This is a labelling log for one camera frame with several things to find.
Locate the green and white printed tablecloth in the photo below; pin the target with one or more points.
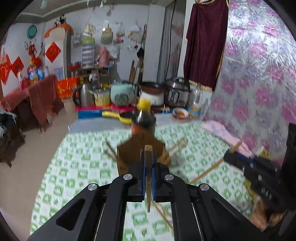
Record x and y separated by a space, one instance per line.
81 173

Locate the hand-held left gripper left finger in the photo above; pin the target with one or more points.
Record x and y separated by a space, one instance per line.
141 183

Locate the table with red cloth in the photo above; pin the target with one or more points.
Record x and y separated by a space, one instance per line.
34 102

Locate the light green rice cooker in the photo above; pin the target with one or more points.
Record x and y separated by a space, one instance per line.
122 93

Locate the brown wooden utensil holder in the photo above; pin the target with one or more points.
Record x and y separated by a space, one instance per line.
131 150

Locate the wooden chopstick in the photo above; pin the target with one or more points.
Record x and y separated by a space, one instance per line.
108 155
178 144
111 149
179 149

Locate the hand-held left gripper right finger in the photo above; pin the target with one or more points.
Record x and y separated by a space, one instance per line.
154 183

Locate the red and white bowl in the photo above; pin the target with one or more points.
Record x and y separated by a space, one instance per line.
180 113

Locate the pink hanging bag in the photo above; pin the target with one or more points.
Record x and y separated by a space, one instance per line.
105 58

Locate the blue plastic crate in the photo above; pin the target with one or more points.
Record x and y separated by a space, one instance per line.
92 114

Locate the striped stacked containers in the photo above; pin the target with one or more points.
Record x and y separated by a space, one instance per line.
88 53

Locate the white and brown rice cooker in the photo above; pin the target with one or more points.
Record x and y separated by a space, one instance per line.
151 93

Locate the person's right hand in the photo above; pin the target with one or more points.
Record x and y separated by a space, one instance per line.
266 217

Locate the green round plate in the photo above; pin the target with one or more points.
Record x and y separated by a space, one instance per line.
32 31

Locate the red plastic tray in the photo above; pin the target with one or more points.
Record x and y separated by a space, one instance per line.
92 108

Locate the pink cloth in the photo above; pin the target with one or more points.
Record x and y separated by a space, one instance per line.
222 132

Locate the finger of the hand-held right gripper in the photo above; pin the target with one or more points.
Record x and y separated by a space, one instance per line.
238 163

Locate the red and gold box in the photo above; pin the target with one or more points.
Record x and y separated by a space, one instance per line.
68 88

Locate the clear plastic jar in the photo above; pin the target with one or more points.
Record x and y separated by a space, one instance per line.
196 102

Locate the stainless steel kettle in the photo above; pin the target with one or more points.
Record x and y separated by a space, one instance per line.
83 95

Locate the cooking oil bottle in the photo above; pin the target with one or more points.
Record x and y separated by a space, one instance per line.
32 73

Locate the pink floral plastic sheet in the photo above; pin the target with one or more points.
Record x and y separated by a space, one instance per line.
259 81

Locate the long bamboo chopstick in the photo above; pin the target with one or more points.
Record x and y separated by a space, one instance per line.
208 172
148 162

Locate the pile of wooden chopsticks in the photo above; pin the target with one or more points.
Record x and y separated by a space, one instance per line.
164 215

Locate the dark soy sauce bottle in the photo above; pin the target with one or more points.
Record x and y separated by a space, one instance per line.
142 122

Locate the pile of dark clothes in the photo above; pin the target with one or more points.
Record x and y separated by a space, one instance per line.
9 134

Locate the white refrigerator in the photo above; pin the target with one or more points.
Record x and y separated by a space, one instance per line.
56 64

